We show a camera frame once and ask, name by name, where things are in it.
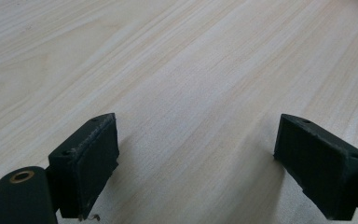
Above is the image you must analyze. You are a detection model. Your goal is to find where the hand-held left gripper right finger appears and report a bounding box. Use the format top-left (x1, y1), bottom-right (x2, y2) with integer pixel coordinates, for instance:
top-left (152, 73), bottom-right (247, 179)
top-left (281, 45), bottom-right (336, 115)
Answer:
top-left (273, 113), bottom-right (358, 221)

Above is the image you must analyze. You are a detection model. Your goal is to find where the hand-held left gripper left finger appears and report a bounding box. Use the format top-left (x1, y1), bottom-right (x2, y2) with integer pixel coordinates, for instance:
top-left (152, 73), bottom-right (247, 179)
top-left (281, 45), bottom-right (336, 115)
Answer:
top-left (48, 112), bottom-right (120, 220)

